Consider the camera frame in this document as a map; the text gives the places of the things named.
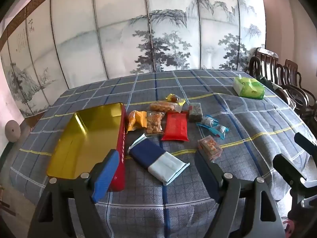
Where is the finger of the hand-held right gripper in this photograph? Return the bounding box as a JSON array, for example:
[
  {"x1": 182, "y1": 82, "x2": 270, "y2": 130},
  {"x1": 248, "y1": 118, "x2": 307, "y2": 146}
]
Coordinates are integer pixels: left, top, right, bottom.
[
  {"x1": 272, "y1": 154, "x2": 307, "y2": 191},
  {"x1": 295, "y1": 132, "x2": 317, "y2": 159}
]

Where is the dark sesame block packet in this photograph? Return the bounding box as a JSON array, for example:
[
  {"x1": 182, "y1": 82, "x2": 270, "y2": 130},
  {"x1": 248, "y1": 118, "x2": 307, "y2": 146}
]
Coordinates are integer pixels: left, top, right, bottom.
[{"x1": 188, "y1": 102, "x2": 204, "y2": 123}]

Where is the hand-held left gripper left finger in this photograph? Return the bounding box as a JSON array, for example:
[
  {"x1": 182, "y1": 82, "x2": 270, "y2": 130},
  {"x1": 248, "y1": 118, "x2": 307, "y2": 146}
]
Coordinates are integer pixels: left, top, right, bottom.
[{"x1": 27, "y1": 149, "x2": 120, "y2": 238}]

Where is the clear packet of orange snacks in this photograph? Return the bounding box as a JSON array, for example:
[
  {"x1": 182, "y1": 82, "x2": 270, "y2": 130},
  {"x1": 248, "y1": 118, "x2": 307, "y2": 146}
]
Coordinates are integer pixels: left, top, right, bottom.
[{"x1": 149, "y1": 101, "x2": 182, "y2": 114}]

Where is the dark wooden chair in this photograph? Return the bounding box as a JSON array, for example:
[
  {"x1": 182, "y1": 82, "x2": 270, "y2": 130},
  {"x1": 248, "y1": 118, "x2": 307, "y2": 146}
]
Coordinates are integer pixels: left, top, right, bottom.
[
  {"x1": 276, "y1": 59, "x2": 317, "y2": 119},
  {"x1": 249, "y1": 48, "x2": 290, "y2": 97}
]

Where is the red snack packet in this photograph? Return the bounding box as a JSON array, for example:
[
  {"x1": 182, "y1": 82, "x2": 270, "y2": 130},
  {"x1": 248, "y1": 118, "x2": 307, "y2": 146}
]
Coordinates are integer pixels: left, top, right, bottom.
[{"x1": 161, "y1": 111, "x2": 190, "y2": 142}]

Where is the navy and white snack packet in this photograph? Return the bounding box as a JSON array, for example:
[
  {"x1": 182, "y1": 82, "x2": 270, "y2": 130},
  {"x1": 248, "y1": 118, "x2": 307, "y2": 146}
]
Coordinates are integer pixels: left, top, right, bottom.
[{"x1": 127, "y1": 133, "x2": 191, "y2": 186}]

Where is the round grey disc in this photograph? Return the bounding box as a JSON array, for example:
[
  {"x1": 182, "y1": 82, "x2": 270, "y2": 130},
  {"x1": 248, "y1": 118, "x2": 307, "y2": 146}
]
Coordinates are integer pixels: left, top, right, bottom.
[{"x1": 5, "y1": 120, "x2": 21, "y2": 143}]

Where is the blue grey plaid tablecloth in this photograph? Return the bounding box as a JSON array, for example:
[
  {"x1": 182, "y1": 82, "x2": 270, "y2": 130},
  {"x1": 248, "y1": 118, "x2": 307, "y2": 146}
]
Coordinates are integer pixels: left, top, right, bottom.
[{"x1": 10, "y1": 69, "x2": 317, "y2": 238}]

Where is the blue-ended clear candy packet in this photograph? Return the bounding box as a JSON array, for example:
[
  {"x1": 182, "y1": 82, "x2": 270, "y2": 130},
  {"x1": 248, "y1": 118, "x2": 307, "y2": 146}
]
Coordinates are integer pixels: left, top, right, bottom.
[
  {"x1": 209, "y1": 125, "x2": 229, "y2": 139},
  {"x1": 196, "y1": 115, "x2": 220, "y2": 129}
]

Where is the yellow wrapped candy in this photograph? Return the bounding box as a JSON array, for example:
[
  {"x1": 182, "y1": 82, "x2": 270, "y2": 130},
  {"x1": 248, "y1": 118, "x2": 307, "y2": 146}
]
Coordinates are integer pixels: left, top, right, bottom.
[{"x1": 165, "y1": 93, "x2": 186, "y2": 106}]

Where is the painted landscape folding screen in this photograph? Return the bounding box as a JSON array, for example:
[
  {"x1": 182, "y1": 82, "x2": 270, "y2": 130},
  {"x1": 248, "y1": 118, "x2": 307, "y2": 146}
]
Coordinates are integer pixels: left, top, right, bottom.
[{"x1": 0, "y1": 0, "x2": 266, "y2": 119}]

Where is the clear peanut packet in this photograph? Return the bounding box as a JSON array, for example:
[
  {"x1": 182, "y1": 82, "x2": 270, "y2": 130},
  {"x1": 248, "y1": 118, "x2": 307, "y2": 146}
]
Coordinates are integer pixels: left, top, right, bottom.
[{"x1": 146, "y1": 111, "x2": 165, "y2": 135}]

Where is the green tissue pack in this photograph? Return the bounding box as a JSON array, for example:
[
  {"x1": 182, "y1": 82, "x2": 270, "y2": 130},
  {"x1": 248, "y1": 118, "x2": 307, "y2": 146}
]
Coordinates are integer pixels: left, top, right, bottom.
[{"x1": 233, "y1": 74, "x2": 266, "y2": 100}]

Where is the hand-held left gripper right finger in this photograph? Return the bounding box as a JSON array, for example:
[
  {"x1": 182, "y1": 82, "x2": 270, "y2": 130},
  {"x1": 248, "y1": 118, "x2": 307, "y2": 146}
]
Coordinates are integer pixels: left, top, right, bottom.
[{"x1": 194, "y1": 151, "x2": 285, "y2": 238}]

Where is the red and gold tin box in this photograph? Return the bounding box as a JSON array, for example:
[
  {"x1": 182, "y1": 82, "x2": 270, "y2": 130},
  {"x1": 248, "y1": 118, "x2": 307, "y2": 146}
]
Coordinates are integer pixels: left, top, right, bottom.
[{"x1": 47, "y1": 102, "x2": 125, "y2": 192}]

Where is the clear packet with orange print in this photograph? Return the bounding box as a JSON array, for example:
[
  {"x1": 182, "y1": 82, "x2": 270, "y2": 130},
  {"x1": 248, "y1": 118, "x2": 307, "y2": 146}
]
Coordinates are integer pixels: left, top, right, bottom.
[{"x1": 197, "y1": 135, "x2": 223, "y2": 161}]

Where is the orange snack packet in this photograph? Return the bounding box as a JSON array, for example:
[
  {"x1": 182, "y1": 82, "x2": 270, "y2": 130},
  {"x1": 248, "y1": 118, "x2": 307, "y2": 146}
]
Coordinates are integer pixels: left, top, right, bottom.
[{"x1": 127, "y1": 110, "x2": 148, "y2": 132}]

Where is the dark cloth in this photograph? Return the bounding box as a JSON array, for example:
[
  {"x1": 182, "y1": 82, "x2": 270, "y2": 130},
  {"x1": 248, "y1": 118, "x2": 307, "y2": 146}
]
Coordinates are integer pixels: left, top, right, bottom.
[{"x1": 258, "y1": 76, "x2": 283, "y2": 92}]

